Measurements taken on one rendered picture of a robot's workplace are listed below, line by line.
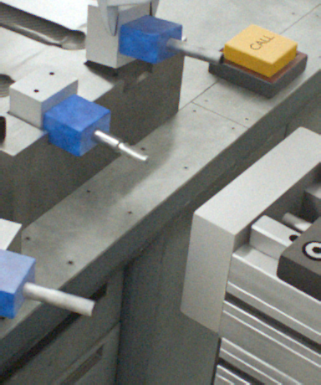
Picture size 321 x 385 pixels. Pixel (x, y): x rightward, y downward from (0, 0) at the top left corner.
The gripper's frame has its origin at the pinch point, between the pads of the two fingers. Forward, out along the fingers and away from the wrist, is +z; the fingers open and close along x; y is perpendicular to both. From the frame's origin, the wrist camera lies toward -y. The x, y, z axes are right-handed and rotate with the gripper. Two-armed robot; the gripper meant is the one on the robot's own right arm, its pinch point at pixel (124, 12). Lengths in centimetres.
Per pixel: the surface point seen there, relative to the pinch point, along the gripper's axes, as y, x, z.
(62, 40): -7.7, 0.5, 4.7
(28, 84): -1.4, -12.1, 3.8
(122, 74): -1.8, 2.5, 7.2
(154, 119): 0.6, 4.8, 12.1
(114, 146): 7.1, -11.1, 7.4
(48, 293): 11.4, -25.1, 13.2
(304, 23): 1.5, 35.1, 9.5
